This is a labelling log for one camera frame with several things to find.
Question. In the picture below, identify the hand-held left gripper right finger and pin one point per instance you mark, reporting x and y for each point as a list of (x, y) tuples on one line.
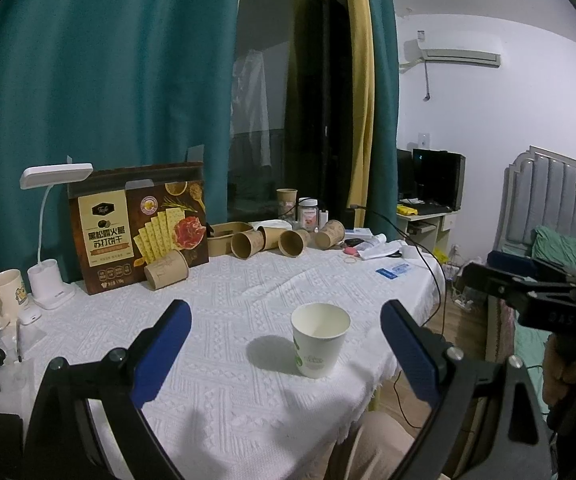
[(410, 355)]

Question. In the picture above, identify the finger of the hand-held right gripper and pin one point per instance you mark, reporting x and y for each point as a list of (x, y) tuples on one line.
[(518, 285)]

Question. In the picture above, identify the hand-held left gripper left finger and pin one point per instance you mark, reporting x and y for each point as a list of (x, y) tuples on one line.
[(160, 355)]

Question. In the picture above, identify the white paper cup green print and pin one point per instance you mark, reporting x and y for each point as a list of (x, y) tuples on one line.
[(319, 342)]

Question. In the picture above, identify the person's right forearm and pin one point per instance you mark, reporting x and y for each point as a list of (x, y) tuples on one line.
[(565, 375)]

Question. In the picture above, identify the brown kraft paper cup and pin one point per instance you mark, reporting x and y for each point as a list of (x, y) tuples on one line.
[(330, 233), (166, 270), (247, 245), (274, 237), (287, 201), (293, 243)]

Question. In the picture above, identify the green pillow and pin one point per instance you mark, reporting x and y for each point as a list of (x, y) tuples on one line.
[(558, 250)]

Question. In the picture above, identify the white power strip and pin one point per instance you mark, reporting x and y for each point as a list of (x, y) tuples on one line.
[(463, 303)]

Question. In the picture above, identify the grey padded headboard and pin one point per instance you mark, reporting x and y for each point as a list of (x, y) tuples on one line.
[(543, 200)]

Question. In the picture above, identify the blue card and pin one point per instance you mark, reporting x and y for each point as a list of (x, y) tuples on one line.
[(397, 271)]

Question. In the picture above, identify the white textured tablecloth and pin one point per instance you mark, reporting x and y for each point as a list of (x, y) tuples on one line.
[(248, 310)]

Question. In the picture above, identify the white crumpled paper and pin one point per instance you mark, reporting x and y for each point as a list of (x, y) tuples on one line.
[(380, 250)]

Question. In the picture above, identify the small computer desk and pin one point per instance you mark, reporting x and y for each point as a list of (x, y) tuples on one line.
[(425, 220)]

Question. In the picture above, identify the pink small object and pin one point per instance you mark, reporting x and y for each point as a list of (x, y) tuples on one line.
[(352, 249)]

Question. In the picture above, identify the brown cracker box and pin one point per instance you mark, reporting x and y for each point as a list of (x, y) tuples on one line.
[(137, 230)]

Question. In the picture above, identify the kraft paper food bowl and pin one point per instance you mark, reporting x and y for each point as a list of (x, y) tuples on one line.
[(223, 240)]

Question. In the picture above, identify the black computer monitor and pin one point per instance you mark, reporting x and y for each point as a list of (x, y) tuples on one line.
[(438, 177)]

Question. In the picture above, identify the white desk lamp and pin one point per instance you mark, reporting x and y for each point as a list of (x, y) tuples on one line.
[(50, 240)]

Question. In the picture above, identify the small white bottle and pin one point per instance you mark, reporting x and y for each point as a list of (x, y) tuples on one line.
[(324, 218)]

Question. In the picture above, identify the cream cartoon mug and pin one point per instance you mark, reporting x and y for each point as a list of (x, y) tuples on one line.
[(5, 295)]

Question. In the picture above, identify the clear jar white lid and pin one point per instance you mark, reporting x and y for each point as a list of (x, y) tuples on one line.
[(308, 213)]

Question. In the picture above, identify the narrow teal curtain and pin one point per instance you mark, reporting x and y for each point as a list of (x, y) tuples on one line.
[(383, 110)]

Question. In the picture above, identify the white air conditioner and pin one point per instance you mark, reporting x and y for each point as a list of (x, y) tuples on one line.
[(460, 50)]

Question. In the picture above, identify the yellow curtain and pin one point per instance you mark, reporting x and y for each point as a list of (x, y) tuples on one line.
[(358, 85)]

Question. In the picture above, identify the wide teal curtain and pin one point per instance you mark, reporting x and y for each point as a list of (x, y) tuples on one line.
[(97, 85)]

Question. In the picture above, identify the dark glass sliding door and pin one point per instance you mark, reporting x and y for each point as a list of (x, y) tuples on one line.
[(288, 95)]

